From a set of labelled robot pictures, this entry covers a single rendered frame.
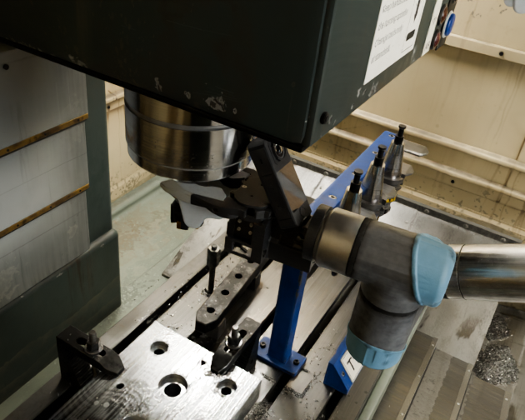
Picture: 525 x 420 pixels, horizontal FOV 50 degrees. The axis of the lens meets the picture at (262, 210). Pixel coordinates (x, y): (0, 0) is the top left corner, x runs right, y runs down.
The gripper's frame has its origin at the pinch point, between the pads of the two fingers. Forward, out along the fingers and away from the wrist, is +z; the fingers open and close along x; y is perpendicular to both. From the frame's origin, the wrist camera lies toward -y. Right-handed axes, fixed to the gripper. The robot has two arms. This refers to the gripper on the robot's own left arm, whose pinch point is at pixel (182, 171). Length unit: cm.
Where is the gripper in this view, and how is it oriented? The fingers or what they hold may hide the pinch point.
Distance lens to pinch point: 73.5
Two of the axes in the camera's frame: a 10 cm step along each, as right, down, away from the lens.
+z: -9.0, -3.2, 2.9
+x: 4.1, -4.7, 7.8
